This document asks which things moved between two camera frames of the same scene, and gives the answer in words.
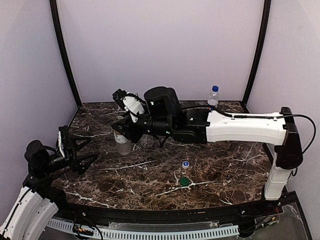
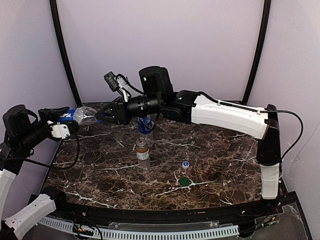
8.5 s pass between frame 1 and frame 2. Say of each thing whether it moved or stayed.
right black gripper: moved
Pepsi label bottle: moved
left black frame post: stayed
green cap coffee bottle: moved
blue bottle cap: stayed
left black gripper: moved
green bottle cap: stayed
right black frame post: stayed
